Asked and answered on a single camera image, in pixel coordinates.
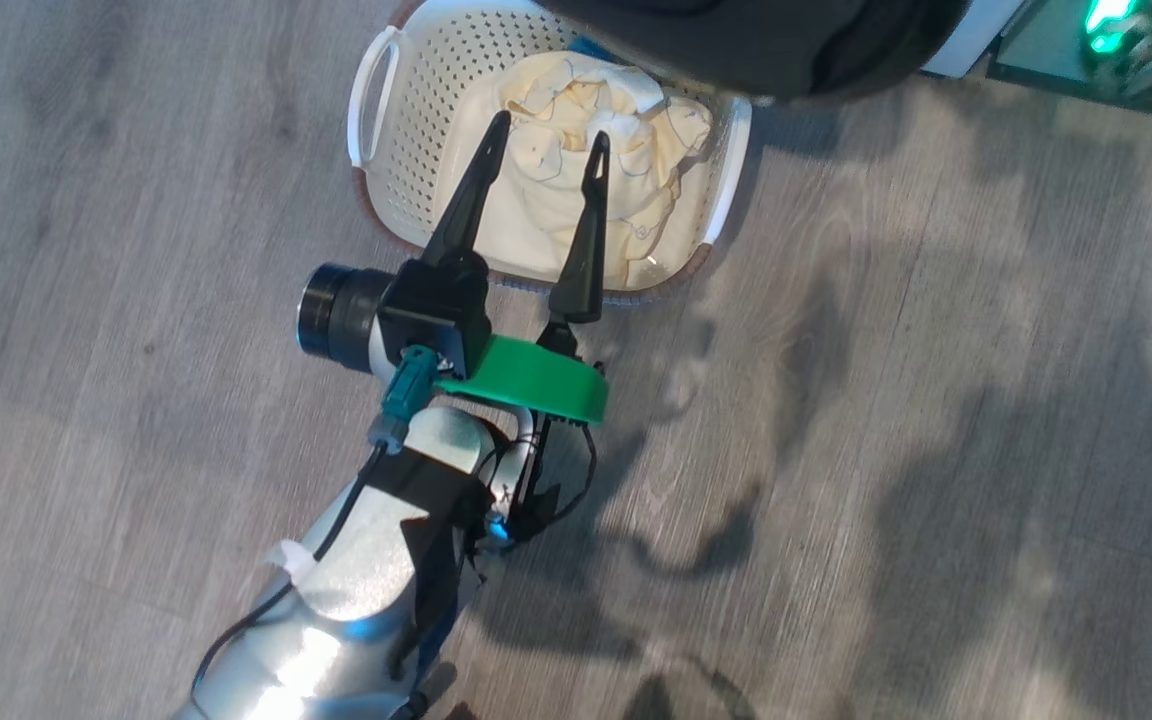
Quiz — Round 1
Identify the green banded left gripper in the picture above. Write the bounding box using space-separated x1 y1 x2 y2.
404 110 612 521

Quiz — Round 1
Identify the cream garment with blue trim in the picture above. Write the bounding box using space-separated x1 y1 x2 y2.
456 95 717 291

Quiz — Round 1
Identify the black round washing machine door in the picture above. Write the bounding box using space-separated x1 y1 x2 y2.
534 0 972 103

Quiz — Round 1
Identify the white perforated laundry basket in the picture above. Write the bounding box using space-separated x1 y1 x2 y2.
346 0 754 306

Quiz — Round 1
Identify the teal cabinet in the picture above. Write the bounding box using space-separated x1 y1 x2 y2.
986 0 1152 129

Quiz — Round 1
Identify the black cable with teal connector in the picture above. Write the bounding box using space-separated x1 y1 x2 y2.
191 345 442 701

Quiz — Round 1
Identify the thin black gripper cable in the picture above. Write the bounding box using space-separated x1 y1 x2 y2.
481 415 599 546

